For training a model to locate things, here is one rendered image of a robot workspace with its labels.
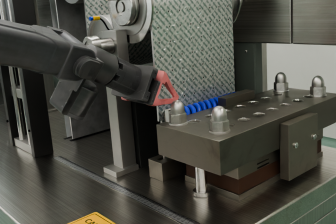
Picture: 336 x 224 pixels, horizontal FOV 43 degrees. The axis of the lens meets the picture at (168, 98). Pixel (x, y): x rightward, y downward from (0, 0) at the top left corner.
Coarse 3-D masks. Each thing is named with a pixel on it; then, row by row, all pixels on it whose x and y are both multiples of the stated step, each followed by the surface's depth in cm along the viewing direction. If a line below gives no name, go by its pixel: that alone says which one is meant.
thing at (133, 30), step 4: (140, 0) 81; (144, 0) 80; (232, 0) 96; (140, 4) 81; (144, 4) 80; (232, 4) 96; (140, 8) 81; (144, 8) 80; (232, 8) 97; (140, 12) 82; (144, 12) 81; (140, 16) 82; (144, 16) 81; (140, 20) 82; (144, 20) 81; (136, 24) 83; (140, 24) 82; (120, 28) 88; (124, 28) 87; (128, 28) 86; (132, 28) 85; (136, 28) 84; (140, 28) 83; (128, 32) 86; (132, 32) 85; (136, 32) 84; (148, 32) 87
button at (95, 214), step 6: (84, 216) 69; (90, 216) 68; (96, 216) 68; (102, 216) 68; (72, 222) 67; (78, 222) 67; (84, 222) 67; (90, 222) 66; (96, 222) 66; (102, 222) 66; (108, 222) 66
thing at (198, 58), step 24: (192, 24) 88; (216, 24) 93; (168, 48) 85; (192, 48) 89; (216, 48) 94; (168, 72) 85; (192, 72) 90; (216, 72) 95; (168, 96) 86; (192, 96) 91; (216, 96) 96
